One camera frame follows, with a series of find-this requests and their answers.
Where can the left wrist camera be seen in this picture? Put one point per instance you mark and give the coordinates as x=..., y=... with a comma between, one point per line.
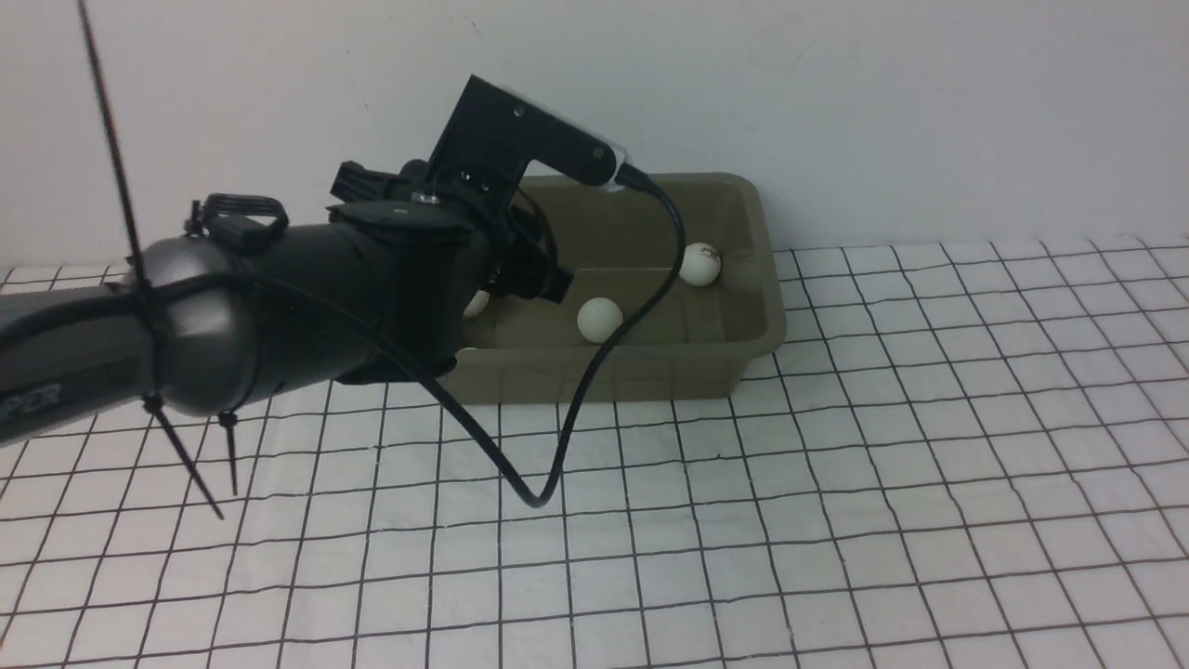
x=494, y=134

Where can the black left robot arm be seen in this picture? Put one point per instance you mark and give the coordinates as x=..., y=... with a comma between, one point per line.
x=239, y=311

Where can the olive plastic bin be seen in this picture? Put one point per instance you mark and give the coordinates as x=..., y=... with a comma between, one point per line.
x=696, y=344

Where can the white grid tablecloth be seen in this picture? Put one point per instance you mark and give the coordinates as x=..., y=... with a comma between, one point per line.
x=964, y=456

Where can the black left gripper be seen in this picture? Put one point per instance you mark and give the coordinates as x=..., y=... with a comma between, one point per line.
x=447, y=238

